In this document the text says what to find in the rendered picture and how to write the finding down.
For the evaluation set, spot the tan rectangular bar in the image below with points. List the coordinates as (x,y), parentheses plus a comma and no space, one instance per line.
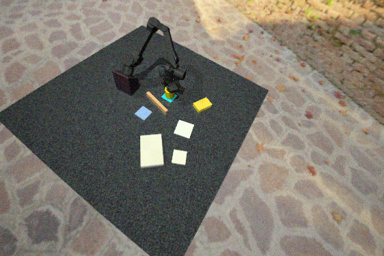
(157,103)

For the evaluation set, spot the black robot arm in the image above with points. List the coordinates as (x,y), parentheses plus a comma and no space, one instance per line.
(136,57)

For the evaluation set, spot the yellow cup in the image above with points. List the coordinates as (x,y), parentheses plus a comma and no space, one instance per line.
(168,94)

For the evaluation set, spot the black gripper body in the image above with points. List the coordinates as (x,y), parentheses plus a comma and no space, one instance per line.
(169,80)

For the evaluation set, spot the yellow rectangular block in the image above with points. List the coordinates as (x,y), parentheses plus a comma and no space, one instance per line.
(202,105)

